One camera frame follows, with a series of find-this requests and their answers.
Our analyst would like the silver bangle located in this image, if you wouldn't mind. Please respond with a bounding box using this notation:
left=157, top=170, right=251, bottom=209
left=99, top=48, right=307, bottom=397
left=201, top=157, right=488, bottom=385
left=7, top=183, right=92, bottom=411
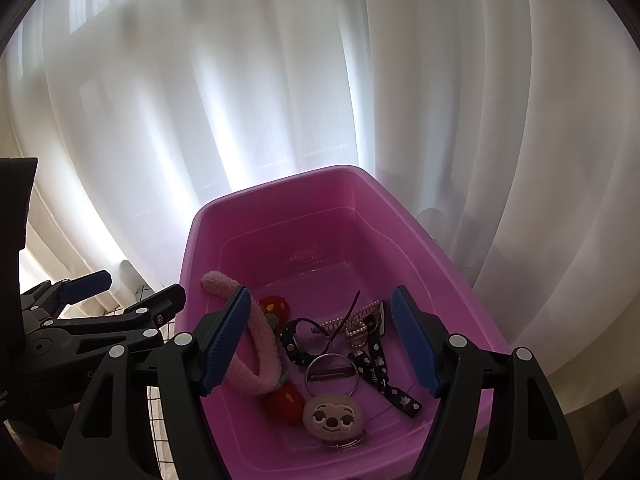
left=304, top=353, right=360, bottom=398

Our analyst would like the white black checked bed sheet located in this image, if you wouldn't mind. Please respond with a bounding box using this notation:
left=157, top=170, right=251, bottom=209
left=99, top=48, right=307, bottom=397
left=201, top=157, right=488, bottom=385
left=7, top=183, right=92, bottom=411
left=132, top=282, right=176, bottom=480

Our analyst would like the brown hair clip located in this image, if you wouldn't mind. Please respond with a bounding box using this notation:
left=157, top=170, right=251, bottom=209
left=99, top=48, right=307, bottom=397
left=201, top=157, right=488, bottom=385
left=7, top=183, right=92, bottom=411
left=307, top=367, right=356, bottom=385

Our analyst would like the pearl hair claw clip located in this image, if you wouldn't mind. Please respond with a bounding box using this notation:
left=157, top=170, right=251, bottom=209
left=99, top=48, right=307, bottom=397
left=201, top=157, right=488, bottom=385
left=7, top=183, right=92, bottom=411
left=311, top=300, right=387, bottom=351

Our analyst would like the cream sloth face hair clip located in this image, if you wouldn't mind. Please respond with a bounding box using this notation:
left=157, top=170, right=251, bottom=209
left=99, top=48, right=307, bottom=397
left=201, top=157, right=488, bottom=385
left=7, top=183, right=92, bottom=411
left=302, top=394, right=368, bottom=453

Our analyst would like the white curtain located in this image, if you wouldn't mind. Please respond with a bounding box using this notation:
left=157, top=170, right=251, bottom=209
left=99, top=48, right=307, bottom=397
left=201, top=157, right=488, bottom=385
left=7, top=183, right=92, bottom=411
left=0, top=0, right=640, bottom=416

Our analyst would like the pink fuzzy strawberry headband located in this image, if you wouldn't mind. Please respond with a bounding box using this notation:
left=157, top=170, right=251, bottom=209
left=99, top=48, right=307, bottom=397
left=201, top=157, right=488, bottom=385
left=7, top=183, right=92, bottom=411
left=200, top=270, right=306, bottom=418

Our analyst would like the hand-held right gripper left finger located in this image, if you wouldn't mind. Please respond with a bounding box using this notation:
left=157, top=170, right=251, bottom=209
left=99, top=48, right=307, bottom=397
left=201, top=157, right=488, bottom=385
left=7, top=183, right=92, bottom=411
left=60, top=286, right=252, bottom=480

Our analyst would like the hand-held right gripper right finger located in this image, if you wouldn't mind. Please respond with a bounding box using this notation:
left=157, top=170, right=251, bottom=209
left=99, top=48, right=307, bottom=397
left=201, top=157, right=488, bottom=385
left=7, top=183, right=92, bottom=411
left=390, top=285, right=583, bottom=480

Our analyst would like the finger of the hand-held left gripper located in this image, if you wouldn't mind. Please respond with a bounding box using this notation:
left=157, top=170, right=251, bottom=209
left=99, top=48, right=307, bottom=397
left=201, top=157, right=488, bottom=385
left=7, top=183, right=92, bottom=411
left=22, top=270, right=112, bottom=321
left=55, top=284, right=187, bottom=333

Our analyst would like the black printed hair ribbon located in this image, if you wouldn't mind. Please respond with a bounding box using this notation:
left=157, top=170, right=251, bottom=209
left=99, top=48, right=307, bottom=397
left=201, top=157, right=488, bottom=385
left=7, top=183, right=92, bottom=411
left=280, top=316, right=423, bottom=418

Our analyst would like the pink plastic bin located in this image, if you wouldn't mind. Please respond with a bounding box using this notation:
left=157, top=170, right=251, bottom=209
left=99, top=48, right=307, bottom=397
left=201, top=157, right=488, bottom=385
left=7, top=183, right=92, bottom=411
left=177, top=164, right=511, bottom=480

